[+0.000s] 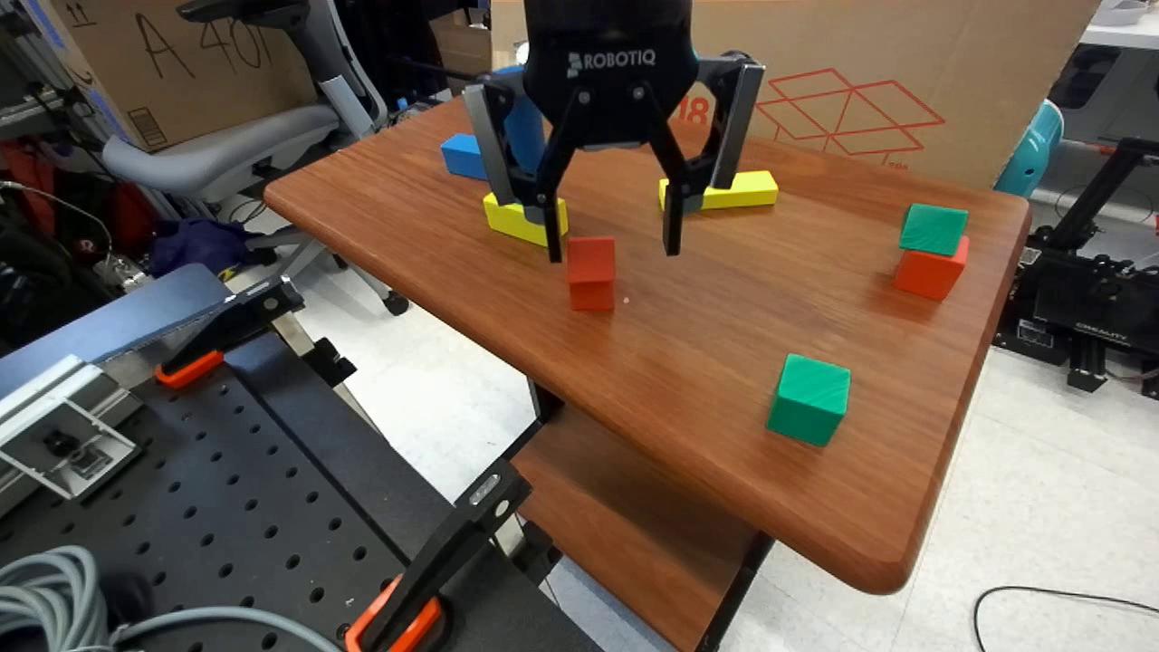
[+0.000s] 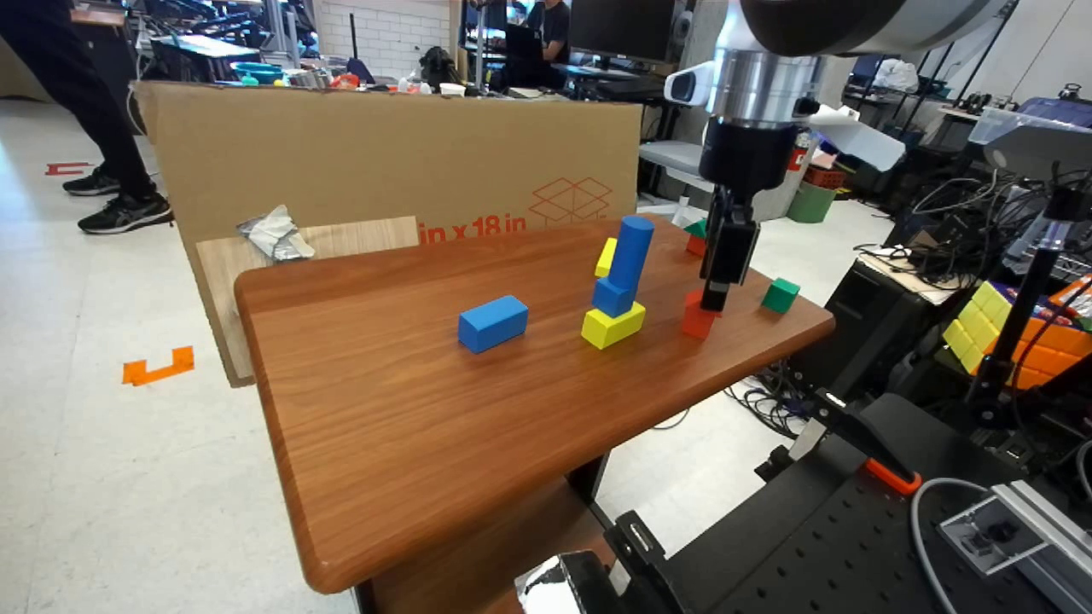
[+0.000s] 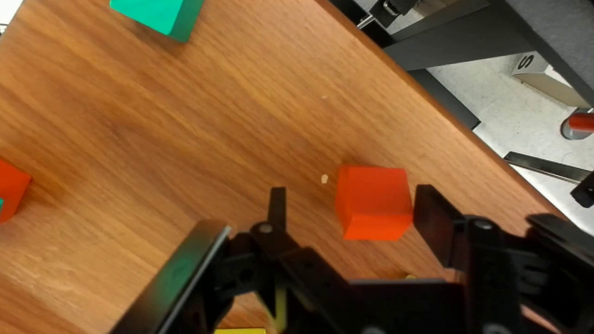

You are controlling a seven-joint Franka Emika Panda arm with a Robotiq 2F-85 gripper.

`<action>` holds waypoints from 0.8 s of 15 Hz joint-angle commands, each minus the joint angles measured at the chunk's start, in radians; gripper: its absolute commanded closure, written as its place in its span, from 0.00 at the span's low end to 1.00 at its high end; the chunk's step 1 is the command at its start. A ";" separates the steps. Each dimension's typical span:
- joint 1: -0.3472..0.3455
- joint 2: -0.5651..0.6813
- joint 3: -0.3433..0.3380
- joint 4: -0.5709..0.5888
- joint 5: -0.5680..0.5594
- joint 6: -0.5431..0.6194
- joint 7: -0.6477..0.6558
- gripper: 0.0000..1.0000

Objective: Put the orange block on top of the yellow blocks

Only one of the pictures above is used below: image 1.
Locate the aluminium bracket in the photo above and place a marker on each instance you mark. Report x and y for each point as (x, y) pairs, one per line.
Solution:
(54, 426)

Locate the long yellow block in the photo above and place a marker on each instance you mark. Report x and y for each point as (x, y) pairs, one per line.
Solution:
(742, 190)

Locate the flat green block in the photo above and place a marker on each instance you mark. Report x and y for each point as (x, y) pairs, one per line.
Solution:
(933, 228)

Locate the cardboard box with handwriting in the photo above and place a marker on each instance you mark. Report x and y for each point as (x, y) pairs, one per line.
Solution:
(172, 63)

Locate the tall orange block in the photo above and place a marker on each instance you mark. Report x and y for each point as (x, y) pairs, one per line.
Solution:
(591, 272)

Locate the short yellow block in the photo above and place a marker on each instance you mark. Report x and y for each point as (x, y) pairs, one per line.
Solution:
(521, 222)

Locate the dark blue cloth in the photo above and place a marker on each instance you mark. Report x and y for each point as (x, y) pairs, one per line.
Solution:
(195, 244)

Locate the large cardboard box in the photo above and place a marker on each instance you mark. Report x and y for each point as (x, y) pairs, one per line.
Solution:
(905, 54)

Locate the teal chair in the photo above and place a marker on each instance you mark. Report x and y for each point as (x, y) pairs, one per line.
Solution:
(1032, 149)

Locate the grey office chair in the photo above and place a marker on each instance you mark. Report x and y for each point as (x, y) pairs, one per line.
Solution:
(235, 145)

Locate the blue cylinder block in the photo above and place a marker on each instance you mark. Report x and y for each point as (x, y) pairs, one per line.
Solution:
(525, 136)

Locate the green cube block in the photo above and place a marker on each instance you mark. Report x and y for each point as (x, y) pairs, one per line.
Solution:
(809, 398)

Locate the black and orange clamp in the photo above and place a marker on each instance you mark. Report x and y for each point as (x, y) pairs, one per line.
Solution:
(444, 561)
(231, 326)

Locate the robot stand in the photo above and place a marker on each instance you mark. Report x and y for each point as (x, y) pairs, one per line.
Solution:
(226, 507)

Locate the black 3D printer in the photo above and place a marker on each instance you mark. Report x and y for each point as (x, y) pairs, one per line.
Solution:
(1077, 299)

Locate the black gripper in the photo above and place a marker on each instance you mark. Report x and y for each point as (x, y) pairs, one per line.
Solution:
(607, 45)

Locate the orange cube block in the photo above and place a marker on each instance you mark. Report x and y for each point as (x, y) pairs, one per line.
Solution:
(928, 276)

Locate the flat blue block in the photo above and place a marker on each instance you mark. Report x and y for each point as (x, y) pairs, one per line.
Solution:
(462, 156)

